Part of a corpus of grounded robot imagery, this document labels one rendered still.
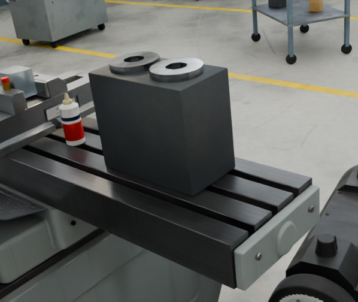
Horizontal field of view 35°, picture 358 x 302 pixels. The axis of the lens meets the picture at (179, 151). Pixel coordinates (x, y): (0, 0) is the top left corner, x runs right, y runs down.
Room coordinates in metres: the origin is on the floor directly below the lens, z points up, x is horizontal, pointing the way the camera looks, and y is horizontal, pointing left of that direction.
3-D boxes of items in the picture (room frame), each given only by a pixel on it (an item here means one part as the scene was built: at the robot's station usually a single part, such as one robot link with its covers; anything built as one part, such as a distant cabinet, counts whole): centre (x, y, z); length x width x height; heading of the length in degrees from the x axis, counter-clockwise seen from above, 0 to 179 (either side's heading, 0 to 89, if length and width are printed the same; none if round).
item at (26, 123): (1.23, 0.31, 0.96); 0.35 x 0.15 x 0.11; 137
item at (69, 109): (1.10, 0.21, 0.96); 0.04 x 0.04 x 0.11
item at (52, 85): (1.25, 0.30, 0.99); 0.12 x 0.06 x 0.04; 47
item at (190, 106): (0.93, 0.02, 1.00); 0.22 x 0.12 x 0.20; 45
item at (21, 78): (1.21, 0.33, 1.01); 0.06 x 0.05 x 0.06; 47
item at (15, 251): (1.17, 0.29, 0.76); 0.50 x 0.35 x 0.12; 136
